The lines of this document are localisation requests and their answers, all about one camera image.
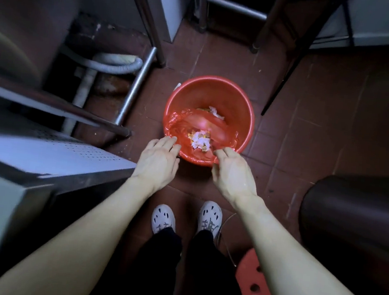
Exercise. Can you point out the black metal stand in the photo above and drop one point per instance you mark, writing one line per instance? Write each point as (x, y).
(303, 49)

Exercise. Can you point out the person's right hand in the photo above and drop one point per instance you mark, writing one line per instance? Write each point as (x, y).
(234, 177)

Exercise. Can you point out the white clog shoe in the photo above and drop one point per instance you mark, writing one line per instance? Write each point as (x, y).
(209, 218)
(163, 218)

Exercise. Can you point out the pile of food scraps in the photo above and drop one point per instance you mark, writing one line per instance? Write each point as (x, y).
(200, 140)

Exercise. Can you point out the stainless steel sink unit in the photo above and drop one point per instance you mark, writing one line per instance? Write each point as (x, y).
(27, 24)

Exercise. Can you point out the person's right fingers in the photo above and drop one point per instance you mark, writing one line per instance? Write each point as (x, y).
(227, 153)

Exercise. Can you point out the red plastic bin liner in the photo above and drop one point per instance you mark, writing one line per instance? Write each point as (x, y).
(186, 124)

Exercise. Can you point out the person's left forearm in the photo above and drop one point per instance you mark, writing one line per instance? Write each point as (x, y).
(77, 244)

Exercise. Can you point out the person's right forearm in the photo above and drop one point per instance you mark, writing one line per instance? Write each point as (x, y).
(298, 278)

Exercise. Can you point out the stainless steel table frame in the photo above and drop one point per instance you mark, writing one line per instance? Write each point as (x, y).
(237, 7)

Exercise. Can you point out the white appliance cabinet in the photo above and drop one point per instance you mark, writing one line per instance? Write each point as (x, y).
(384, 23)

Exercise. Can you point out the person's left hand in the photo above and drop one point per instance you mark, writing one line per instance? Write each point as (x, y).
(156, 164)

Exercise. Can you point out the crumpled white paper scrap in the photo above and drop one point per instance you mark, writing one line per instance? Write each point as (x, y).
(216, 112)

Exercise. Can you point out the person's left fingers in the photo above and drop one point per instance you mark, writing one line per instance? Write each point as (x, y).
(167, 143)

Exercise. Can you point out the red perforated plastic stool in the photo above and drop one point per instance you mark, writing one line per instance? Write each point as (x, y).
(252, 290)

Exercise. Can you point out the red plastic bucket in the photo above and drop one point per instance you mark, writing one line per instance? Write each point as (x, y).
(217, 96)

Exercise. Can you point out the dark round waste bin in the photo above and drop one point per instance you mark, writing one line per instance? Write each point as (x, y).
(356, 221)

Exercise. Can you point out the perforated stainless steel counter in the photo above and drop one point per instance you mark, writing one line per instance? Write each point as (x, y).
(21, 176)

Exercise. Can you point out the white drain pipe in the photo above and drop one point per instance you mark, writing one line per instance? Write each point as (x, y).
(82, 95)

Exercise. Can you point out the black trousers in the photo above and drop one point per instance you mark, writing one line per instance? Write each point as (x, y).
(181, 276)

